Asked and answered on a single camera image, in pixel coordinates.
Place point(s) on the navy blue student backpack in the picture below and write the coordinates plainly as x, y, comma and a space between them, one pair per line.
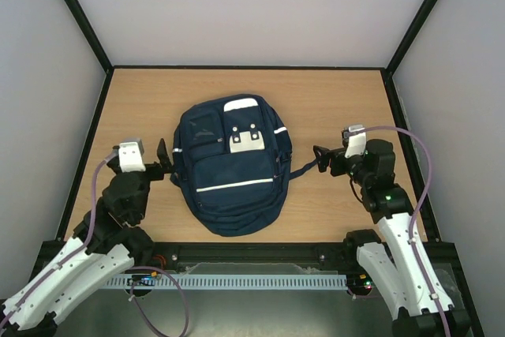
232, 162

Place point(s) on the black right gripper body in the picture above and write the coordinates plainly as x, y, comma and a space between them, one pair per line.
329, 160

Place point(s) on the left controller circuit board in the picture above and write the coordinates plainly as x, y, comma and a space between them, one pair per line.
144, 279

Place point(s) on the right controller circuit board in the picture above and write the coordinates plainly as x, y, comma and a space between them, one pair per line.
359, 282

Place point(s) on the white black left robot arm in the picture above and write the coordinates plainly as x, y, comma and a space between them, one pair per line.
107, 242

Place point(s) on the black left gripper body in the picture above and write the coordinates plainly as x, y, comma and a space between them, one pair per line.
159, 174

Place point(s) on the light blue slotted cable duct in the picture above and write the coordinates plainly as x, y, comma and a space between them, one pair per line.
237, 282

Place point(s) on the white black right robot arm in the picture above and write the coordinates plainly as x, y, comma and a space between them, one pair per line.
394, 257

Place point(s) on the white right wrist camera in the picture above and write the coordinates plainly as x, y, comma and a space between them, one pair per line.
354, 140

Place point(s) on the black aluminium frame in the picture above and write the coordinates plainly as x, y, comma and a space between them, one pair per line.
325, 254

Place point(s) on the controller circuit board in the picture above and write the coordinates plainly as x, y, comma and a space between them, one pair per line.
144, 279
359, 282

